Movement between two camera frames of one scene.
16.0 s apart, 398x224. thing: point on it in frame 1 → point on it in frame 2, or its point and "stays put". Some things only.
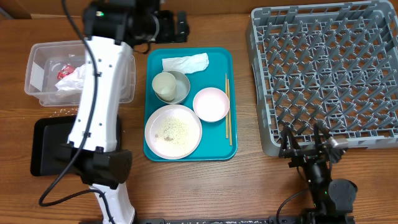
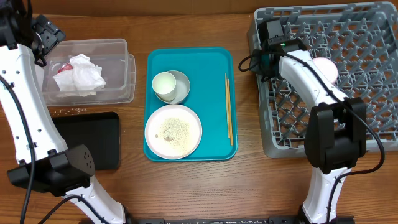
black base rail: (232, 221) stays put
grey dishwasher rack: (336, 63) stays put
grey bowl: (183, 88) stays put
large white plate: (173, 132) stays put
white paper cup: (164, 85) stays put
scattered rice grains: (71, 111) stays put
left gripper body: (166, 31) → (48, 36)
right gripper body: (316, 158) → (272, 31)
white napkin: (186, 65) → (87, 77)
